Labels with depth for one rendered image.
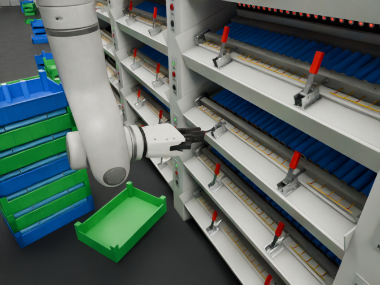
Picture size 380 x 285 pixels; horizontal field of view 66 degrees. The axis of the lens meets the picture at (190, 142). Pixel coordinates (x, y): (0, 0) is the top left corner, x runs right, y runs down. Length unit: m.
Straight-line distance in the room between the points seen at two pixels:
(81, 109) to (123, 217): 0.77
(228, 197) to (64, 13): 0.63
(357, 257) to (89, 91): 0.53
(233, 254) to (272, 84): 0.58
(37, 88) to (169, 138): 0.69
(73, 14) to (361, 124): 0.48
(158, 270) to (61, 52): 0.78
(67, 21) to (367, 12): 0.43
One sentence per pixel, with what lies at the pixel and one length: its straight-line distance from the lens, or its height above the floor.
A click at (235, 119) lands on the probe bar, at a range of 0.80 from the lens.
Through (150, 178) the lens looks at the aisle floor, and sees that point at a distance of 1.46.
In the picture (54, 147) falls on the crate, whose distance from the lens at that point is 1.12.
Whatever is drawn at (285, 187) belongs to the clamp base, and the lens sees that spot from 0.63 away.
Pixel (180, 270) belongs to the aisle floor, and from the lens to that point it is 1.09.
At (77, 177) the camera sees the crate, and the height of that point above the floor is 0.19.
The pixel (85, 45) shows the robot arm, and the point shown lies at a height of 0.77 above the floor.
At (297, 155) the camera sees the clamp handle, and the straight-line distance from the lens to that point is 0.61.
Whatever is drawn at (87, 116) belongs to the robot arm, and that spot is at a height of 0.66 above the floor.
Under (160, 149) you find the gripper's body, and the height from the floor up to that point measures 0.52.
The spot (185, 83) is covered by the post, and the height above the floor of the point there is 0.58.
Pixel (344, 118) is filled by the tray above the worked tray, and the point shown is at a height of 0.68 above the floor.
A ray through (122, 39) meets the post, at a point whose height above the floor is 0.59.
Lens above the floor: 0.89
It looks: 31 degrees down
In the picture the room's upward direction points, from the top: straight up
